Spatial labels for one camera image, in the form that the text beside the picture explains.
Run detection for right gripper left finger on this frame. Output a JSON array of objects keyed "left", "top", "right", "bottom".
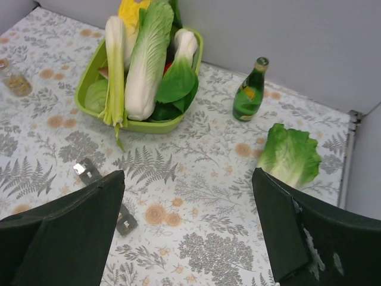
[{"left": 1, "top": 185, "right": 121, "bottom": 285}]

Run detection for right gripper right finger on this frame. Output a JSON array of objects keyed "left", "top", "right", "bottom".
[{"left": 252, "top": 168, "right": 380, "bottom": 285}]

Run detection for grey weekly pill organizer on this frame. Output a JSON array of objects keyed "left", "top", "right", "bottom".
[{"left": 73, "top": 158, "right": 138, "bottom": 237}]

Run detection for romaine lettuce head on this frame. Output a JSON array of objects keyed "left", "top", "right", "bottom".
[{"left": 257, "top": 123, "right": 321, "bottom": 189}]

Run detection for floral table mat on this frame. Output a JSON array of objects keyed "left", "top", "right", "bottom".
[{"left": 1, "top": 8, "right": 349, "bottom": 285}]

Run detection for celery stalks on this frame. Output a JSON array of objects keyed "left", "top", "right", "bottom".
[{"left": 98, "top": 15, "right": 125, "bottom": 150}]

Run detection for round green cabbage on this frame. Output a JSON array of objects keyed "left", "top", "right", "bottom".
[{"left": 85, "top": 79, "right": 108, "bottom": 114}]

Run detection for green glass bottle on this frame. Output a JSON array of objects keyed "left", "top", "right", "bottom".
[{"left": 233, "top": 57, "right": 269, "bottom": 122}]

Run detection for green plastic basket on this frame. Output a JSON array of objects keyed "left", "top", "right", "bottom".
[{"left": 74, "top": 27, "right": 204, "bottom": 134}]

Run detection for bok choy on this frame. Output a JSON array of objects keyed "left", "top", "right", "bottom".
[{"left": 155, "top": 28, "right": 198, "bottom": 113}]

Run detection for napa cabbage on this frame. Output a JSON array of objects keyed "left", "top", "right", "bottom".
[{"left": 124, "top": 1, "right": 174, "bottom": 122}]

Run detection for yellow leafy cabbage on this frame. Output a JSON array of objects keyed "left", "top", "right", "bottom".
[{"left": 118, "top": 0, "right": 151, "bottom": 70}]

